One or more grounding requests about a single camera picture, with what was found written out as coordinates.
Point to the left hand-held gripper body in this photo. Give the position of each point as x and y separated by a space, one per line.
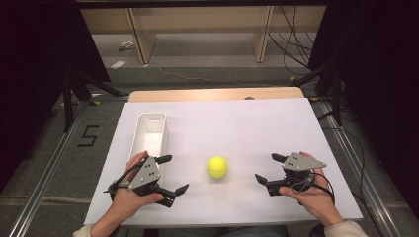
146 174

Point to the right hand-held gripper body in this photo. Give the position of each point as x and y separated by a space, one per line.
301 162

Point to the white plastic bin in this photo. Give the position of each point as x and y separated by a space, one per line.
148 138

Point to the yellow tennis ball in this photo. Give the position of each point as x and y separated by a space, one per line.
217 167

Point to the person's left hand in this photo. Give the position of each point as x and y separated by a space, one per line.
126 202

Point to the person's right hand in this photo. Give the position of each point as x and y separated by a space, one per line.
316 200

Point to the white foam board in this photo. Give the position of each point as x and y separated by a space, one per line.
247 131

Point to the yellow floor tape piece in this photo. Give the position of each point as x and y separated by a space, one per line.
313 98

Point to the black tripod stand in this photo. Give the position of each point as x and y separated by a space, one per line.
335 95
67 102

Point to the flat white floor strip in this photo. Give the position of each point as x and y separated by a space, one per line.
118 64

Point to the black curtain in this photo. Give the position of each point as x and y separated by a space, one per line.
385 82
33 65

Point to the small white floor device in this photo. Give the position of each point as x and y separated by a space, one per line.
126 45

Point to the light wooden desk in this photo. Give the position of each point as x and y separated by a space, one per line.
204 19

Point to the aluminium floor rail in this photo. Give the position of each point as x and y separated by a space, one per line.
49 171
359 174

